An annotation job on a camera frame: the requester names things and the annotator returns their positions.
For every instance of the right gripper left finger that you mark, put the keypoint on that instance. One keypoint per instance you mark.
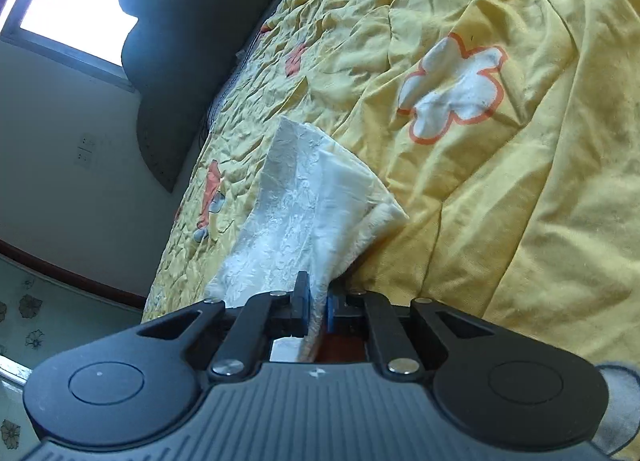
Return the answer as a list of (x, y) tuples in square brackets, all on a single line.
[(291, 312)]

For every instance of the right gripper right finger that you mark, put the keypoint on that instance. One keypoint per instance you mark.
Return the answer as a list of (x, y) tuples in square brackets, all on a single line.
[(343, 313)]

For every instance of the white embossed pants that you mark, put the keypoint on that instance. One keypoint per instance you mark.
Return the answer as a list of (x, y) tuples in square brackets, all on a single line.
[(317, 210)]

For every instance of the glass wardrobe sliding door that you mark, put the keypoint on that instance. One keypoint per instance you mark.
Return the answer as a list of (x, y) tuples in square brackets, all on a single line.
[(40, 318)]

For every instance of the yellow floral quilt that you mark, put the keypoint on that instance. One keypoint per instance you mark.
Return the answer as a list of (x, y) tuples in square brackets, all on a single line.
[(507, 130)]

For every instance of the dark scalloped headboard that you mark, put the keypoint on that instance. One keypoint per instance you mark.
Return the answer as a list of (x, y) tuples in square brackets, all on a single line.
[(178, 55)]

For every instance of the bright window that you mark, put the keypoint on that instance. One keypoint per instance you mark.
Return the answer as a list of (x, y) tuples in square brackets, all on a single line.
[(85, 35)]

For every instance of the white wall socket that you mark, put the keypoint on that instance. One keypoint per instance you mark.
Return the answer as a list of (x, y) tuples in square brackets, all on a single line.
[(85, 151)]

